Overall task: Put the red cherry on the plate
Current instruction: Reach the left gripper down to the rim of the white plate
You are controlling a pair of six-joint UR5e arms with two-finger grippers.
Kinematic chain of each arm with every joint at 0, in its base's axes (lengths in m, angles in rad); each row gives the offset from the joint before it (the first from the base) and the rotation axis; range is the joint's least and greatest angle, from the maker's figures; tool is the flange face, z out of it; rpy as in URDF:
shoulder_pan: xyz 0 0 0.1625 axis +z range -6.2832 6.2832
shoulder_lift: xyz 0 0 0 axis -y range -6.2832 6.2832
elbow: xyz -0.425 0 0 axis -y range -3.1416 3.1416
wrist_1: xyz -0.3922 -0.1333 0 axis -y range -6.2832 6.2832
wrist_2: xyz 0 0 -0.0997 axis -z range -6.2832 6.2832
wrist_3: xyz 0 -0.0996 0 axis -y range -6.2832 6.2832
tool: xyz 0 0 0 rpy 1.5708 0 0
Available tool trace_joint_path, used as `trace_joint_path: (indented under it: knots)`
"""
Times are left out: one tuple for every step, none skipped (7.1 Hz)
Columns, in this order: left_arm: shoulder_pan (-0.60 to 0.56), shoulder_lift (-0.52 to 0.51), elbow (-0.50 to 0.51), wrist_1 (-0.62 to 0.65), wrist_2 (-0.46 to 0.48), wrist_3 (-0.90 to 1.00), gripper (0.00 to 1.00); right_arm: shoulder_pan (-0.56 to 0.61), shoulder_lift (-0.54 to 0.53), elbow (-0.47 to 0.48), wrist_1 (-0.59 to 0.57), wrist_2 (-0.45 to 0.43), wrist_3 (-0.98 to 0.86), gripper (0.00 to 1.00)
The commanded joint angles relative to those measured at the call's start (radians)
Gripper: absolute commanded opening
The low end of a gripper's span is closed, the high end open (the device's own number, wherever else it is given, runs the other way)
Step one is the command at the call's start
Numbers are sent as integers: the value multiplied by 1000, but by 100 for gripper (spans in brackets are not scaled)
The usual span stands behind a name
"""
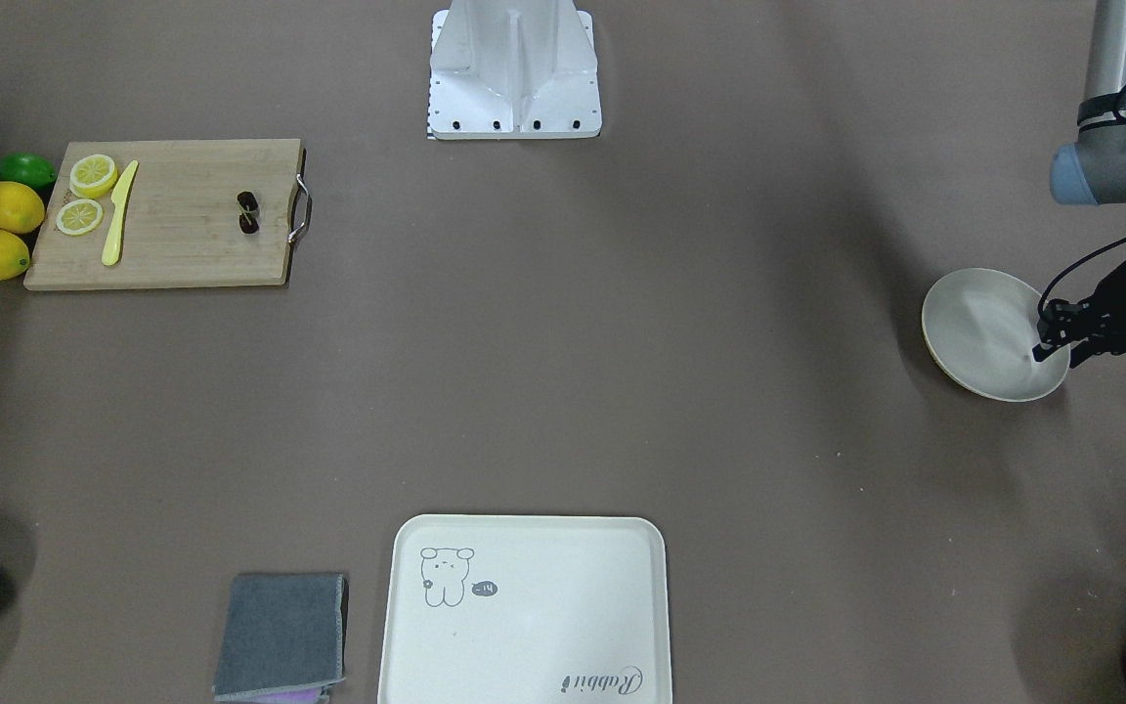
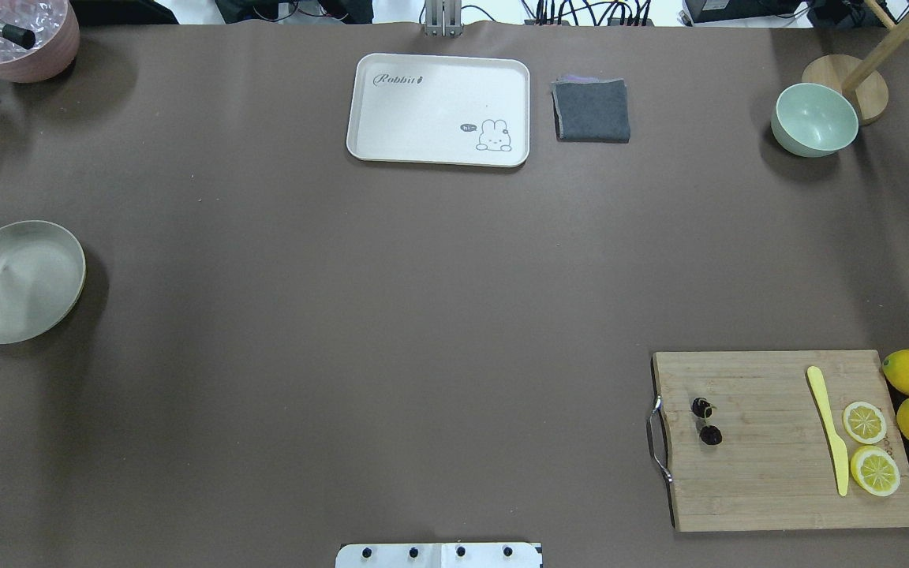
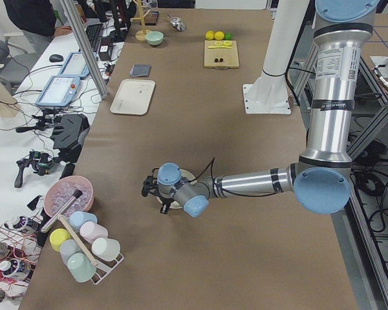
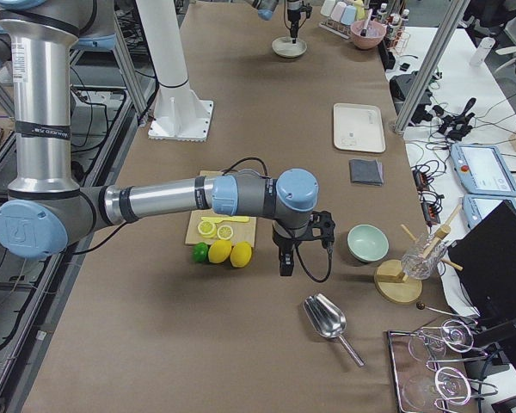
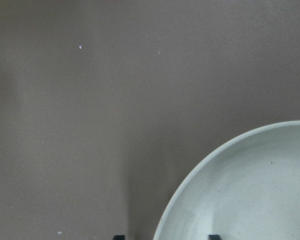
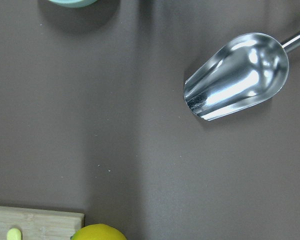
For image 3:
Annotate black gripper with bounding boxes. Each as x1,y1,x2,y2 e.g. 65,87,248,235
142,167,174,214

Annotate cream round plate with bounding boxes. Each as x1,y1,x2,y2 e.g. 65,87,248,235
165,169,197,209

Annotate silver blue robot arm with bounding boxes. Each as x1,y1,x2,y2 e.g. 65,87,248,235
142,1,377,217

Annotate cream rabbit tray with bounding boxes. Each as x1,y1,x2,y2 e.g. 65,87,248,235
110,79,155,116

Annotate white plastic cup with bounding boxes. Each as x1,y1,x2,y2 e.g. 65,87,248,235
91,238,120,262

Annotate pink plastic cup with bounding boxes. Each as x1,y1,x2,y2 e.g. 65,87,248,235
80,221,109,243

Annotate white cup rack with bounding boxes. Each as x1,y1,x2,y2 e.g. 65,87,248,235
58,215,125,285

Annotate blue plastic cup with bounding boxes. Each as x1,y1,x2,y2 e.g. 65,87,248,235
69,211,98,232

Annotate metal muddler black tip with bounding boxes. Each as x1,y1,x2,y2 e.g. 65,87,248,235
40,189,83,234

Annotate mint green plastic cup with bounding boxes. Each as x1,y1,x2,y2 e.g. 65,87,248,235
67,253,96,283

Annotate grey plastic cup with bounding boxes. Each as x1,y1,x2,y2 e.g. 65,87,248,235
59,239,82,265

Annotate pink bowl of ice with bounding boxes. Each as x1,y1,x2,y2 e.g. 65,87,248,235
44,176,94,217

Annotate yellow plastic cup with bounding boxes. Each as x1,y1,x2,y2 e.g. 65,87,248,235
50,228,72,252

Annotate black plastic stand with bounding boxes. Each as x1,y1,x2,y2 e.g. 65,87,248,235
50,114,90,163

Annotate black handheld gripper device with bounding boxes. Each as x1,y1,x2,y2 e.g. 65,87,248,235
14,150,61,188

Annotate grey folded cloth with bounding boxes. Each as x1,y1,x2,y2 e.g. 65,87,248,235
129,64,151,78

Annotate blue teach pendant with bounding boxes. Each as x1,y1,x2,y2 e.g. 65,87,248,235
59,52,90,79
35,75,81,107

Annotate wooden cutting board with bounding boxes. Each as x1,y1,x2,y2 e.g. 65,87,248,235
204,40,240,68

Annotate mint green bowl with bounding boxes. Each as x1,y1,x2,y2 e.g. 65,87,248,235
145,31,164,47

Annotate wooden mug tree stand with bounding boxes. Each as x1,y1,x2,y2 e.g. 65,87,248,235
131,0,151,41

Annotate whole yellow lemon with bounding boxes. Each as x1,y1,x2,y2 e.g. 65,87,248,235
213,31,225,41
205,30,215,40

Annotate green lime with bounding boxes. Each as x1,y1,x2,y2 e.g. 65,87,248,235
224,32,232,40

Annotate metal ice scoop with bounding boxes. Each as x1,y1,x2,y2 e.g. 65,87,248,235
167,12,186,32

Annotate black computer mouse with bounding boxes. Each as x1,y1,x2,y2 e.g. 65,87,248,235
48,54,64,63

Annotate black keyboard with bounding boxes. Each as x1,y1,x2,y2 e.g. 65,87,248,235
85,23,103,52

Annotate person in dark top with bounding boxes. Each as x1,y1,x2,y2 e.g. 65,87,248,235
3,0,72,37

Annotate white camera mast base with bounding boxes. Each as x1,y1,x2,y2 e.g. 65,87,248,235
243,0,310,114

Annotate aluminium frame post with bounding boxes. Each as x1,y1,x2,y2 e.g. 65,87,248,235
60,0,108,99

